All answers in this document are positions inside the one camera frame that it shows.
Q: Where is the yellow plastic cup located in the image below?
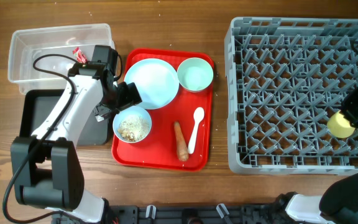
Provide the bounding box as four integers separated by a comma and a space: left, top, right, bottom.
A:
327, 111, 356, 138

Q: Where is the blue bowl with food scraps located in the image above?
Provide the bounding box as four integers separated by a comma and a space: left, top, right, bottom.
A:
112, 106, 152, 143

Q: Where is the red snack wrapper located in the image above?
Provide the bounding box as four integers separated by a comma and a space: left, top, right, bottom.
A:
73, 47, 88, 63

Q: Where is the mint green bowl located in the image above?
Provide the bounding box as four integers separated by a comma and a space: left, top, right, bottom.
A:
177, 57, 214, 92

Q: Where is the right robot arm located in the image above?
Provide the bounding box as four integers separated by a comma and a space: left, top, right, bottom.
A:
270, 87, 358, 223

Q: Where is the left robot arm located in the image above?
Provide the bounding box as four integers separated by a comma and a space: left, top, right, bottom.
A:
2, 60, 142, 223

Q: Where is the grey dishwasher rack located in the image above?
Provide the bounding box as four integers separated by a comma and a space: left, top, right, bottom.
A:
224, 17, 358, 175

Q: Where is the light blue plate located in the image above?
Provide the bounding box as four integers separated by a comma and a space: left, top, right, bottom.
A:
124, 58, 179, 110

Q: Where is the red serving tray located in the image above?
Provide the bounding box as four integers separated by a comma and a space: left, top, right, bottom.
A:
111, 49, 214, 171

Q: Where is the black plastic bin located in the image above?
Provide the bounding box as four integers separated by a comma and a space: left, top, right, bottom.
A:
19, 89, 113, 146

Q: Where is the white plastic spoon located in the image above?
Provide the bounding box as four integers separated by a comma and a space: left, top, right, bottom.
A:
188, 107, 204, 154

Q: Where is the clear plastic bin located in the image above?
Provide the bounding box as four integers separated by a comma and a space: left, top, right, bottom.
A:
7, 24, 115, 95

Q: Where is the left black cable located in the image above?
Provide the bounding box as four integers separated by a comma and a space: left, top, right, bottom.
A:
1, 54, 80, 224

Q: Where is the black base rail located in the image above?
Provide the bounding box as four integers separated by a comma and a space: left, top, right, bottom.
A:
103, 204, 287, 224

